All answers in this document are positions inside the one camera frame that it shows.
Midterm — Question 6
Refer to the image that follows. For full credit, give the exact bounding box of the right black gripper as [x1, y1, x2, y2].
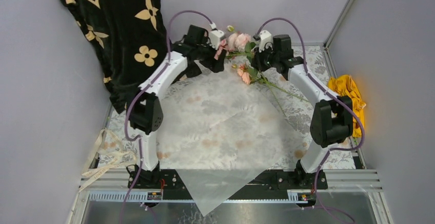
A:
[251, 44, 279, 73]

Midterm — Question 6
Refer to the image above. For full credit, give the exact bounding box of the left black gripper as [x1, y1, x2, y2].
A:
[192, 36, 223, 72]

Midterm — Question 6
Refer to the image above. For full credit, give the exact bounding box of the pink fake flower bouquet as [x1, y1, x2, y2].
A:
[214, 25, 308, 103]

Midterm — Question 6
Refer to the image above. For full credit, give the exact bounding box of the white translucent wrapping paper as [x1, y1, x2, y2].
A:
[156, 70, 303, 215]

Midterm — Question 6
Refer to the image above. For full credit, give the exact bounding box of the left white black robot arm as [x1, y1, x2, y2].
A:
[125, 24, 226, 189]

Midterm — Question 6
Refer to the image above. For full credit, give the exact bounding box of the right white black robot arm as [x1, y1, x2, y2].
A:
[251, 30, 353, 189]

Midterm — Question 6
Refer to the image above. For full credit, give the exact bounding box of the black blanket with cream flowers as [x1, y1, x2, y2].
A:
[60, 0, 167, 113]

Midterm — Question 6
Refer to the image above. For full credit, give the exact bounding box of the yellow cloth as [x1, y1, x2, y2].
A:
[327, 74, 367, 138]

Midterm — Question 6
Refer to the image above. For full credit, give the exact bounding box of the floral patterned table mat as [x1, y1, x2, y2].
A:
[107, 45, 359, 170]

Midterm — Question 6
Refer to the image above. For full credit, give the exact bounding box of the cream printed ribbon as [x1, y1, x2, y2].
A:
[78, 128, 137, 192]

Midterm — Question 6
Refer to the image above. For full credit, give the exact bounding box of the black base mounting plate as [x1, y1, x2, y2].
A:
[127, 166, 328, 200]

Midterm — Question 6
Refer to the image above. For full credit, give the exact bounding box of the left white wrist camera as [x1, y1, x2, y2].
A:
[208, 22, 225, 50]

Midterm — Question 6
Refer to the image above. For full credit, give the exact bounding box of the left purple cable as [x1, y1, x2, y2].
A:
[118, 10, 218, 224]

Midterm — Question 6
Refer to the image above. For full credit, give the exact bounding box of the purple cable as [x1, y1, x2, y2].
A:
[118, 10, 218, 224]
[254, 17, 366, 224]

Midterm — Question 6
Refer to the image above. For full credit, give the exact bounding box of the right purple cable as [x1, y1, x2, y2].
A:
[254, 17, 366, 224]

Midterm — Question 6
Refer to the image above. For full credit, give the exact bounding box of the aluminium frame rail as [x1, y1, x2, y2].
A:
[67, 169, 392, 223]

